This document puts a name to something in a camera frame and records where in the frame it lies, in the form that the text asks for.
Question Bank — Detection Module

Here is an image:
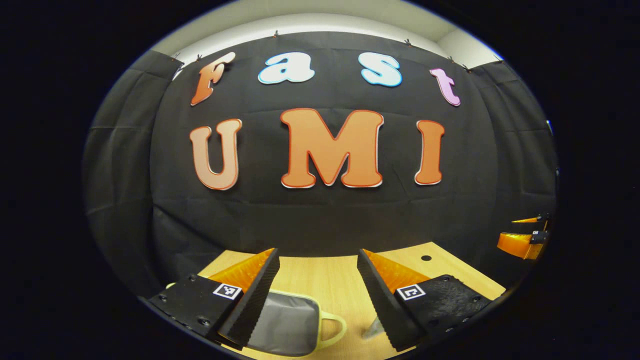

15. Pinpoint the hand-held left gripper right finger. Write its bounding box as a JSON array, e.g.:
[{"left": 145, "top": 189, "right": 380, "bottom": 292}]
[{"left": 356, "top": 249, "right": 506, "bottom": 353}]

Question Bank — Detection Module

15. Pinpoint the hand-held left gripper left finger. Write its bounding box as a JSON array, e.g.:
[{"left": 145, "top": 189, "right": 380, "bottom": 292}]
[{"left": 146, "top": 248, "right": 280, "bottom": 350}]

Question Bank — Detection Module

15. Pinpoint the white skin care tube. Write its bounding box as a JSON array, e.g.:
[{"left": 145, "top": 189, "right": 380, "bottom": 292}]
[{"left": 362, "top": 317, "right": 386, "bottom": 341}]

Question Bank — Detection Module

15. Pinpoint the cream suitcase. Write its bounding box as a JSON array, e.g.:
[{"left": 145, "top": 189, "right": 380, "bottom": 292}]
[{"left": 165, "top": 282, "right": 347, "bottom": 357}]

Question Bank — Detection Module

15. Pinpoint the black backdrop cloth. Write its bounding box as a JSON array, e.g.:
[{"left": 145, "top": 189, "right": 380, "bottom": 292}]
[{"left": 82, "top": 31, "right": 558, "bottom": 298}]

